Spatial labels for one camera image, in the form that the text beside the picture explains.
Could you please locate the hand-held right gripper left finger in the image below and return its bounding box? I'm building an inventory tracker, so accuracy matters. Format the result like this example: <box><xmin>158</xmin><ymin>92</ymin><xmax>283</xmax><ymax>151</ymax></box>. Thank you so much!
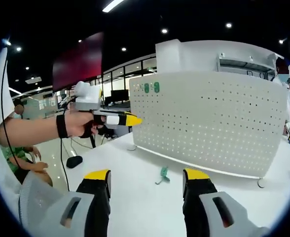
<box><xmin>38</xmin><ymin>169</ymin><xmax>111</xmax><ymax>237</ymax></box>

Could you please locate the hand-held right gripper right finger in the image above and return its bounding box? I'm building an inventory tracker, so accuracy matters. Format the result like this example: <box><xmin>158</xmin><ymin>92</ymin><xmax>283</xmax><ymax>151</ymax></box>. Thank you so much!
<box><xmin>181</xmin><ymin>168</ymin><xmax>259</xmax><ymax>237</ymax></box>

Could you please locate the white perforated mounting plate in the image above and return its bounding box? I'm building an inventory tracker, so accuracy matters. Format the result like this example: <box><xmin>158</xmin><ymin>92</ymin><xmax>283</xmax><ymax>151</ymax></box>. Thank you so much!
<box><xmin>127</xmin><ymin>70</ymin><xmax>290</xmax><ymax>189</ymax></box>

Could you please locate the person's left hand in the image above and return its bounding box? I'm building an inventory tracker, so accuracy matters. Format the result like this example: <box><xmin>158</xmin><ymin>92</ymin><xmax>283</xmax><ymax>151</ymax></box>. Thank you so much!
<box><xmin>67</xmin><ymin>110</ymin><xmax>104</xmax><ymax>138</ymax></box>

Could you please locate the white mesh chair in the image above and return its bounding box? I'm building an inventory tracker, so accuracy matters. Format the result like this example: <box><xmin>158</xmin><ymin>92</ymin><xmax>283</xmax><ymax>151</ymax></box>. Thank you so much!
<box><xmin>18</xmin><ymin>170</ymin><xmax>62</xmax><ymax>223</ymax></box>

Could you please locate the black computer mouse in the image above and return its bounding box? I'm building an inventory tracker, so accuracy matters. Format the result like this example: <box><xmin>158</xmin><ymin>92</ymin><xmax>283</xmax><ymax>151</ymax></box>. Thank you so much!
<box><xmin>66</xmin><ymin>155</ymin><xmax>83</xmax><ymax>169</ymax></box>

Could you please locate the long ceiling light strip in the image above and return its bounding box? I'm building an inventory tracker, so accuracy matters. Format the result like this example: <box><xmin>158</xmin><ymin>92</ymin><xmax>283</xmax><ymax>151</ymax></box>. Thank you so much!
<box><xmin>102</xmin><ymin>0</ymin><xmax>126</xmax><ymax>12</ymax></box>

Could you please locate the large red wall screen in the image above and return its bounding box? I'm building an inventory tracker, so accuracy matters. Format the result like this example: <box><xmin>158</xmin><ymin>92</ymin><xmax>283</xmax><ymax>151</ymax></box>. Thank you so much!
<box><xmin>52</xmin><ymin>32</ymin><xmax>104</xmax><ymax>92</ymax></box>

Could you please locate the black wrist strap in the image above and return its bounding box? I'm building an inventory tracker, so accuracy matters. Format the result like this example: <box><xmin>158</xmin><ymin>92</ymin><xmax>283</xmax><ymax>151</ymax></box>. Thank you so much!
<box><xmin>56</xmin><ymin>114</ymin><xmax>69</xmax><ymax>138</ymax></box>

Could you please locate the thin black cable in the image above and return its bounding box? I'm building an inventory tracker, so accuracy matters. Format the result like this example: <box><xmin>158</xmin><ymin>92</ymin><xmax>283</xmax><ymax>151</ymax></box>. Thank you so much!
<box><xmin>60</xmin><ymin>137</ymin><xmax>71</xmax><ymax>192</ymax></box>

